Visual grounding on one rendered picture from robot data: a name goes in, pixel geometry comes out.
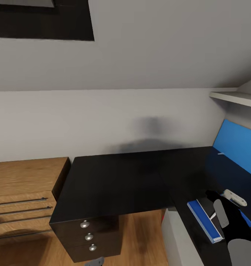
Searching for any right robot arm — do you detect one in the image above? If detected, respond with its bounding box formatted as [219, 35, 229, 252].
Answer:
[206, 189, 251, 266]

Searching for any folder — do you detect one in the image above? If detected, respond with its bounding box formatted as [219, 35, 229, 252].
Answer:
[187, 200, 251, 243]

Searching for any notebook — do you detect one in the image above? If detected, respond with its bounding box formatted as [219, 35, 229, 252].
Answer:
[197, 198, 225, 239]

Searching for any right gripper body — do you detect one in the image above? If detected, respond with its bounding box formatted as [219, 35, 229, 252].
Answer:
[207, 190, 225, 202]

